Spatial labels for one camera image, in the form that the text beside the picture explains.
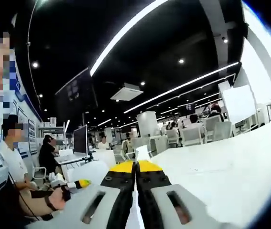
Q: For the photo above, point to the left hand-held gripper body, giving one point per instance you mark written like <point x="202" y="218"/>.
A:
<point x="56" y="181"/>

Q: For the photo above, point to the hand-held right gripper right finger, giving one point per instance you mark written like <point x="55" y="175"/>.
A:
<point x="154" y="181"/>

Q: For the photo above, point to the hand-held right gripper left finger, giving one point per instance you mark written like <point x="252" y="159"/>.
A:
<point x="116" y="181"/>

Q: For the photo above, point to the stack of white printing papers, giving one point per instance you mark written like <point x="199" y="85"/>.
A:
<point x="135" y="215"/>

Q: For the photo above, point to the person's left hand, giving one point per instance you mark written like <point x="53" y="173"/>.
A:
<point x="59" y="200"/>

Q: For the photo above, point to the white laptop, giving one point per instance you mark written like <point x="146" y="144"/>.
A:
<point x="71" y="158"/>

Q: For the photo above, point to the desk monitor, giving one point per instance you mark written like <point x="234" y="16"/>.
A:
<point x="80" y="140"/>

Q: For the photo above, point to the white storage shelf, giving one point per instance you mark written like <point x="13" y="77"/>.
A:
<point x="52" y="130"/>

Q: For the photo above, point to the group of white office chairs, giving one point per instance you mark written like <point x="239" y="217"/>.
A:
<point x="192" y="136"/>

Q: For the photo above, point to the small hanging monitor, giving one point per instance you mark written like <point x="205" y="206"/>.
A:
<point x="190" y="107"/>

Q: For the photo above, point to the large hanging dark screen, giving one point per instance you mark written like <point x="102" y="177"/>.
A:
<point x="75" y="95"/>

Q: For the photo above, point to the ceiling air conditioner vent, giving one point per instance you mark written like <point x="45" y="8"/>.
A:
<point x="125" y="91"/>

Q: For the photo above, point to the curved ceiling light strip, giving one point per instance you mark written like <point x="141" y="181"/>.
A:
<point x="185" y="84"/>

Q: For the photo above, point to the white whiteboard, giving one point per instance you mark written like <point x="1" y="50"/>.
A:
<point x="238" y="105"/>

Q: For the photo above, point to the straight ceiling light strip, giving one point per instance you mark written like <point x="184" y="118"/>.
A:
<point x="123" y="35"/>

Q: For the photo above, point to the bright window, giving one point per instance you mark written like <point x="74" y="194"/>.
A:
<point x="263" y="59"/>

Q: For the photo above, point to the blue white wall display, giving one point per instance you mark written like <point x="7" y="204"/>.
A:
<point x="31" y="136"/>

